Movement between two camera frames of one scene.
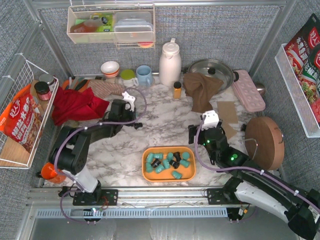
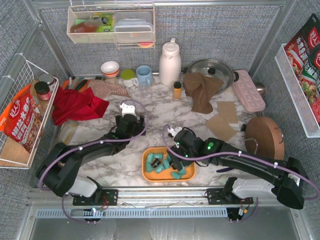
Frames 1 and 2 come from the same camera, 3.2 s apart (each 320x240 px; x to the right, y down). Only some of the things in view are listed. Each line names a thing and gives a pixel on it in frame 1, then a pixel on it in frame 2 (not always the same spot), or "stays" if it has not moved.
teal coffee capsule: x=159 y=168 stays
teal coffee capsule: x=170 y=156 stays
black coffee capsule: x=155 y=163 stays
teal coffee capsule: x=150 y=157 stays
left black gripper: x=132 y=119 to x=129 y=122
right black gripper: x=196 y=135 to x=173 y=155
